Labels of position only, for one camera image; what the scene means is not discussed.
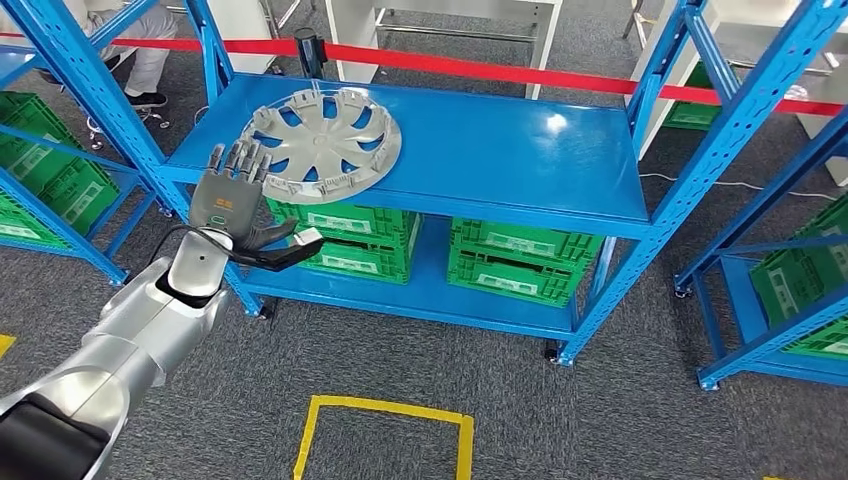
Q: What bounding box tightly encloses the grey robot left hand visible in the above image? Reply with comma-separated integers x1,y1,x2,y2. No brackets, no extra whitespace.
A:
188,140,301,253

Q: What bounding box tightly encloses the grey plastic wheel hubcap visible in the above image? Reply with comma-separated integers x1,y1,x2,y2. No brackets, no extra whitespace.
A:
239,86,403,205

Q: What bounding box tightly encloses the wide blue metal shelf rack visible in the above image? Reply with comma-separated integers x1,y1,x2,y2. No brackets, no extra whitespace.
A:
1,0,848,368

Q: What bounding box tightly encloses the green plastic crate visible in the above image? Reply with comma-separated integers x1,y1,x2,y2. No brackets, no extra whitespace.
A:
0,158,122,251
447,248,594,309
294,228,420,286
0,92,84,195
781,311,848,362
450,217,605,270
662,62,723,132
264,197,423,253
748,195,848,331

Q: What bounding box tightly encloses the person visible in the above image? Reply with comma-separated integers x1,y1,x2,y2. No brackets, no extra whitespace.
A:
36,0,180,111

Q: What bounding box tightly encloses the white cabinet panel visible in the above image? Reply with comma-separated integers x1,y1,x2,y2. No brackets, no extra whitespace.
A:
205,0,280,75

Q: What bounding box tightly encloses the red barrier belt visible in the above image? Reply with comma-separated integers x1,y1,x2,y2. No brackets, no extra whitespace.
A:
0,31,848,118

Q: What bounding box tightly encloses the large white table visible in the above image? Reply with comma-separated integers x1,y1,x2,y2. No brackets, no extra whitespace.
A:
625,0,848,188

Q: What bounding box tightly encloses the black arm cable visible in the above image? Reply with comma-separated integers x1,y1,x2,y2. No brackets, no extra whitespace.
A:
148,223,293,270

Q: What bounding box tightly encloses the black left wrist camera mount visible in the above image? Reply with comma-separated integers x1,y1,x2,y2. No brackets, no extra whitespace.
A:
231,225,326,273

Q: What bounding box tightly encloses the black barrier belt post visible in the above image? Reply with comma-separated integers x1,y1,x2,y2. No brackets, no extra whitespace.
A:
294,27,328,81

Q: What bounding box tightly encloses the white floor cable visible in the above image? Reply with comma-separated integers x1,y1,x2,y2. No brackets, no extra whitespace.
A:
639,172,823,202

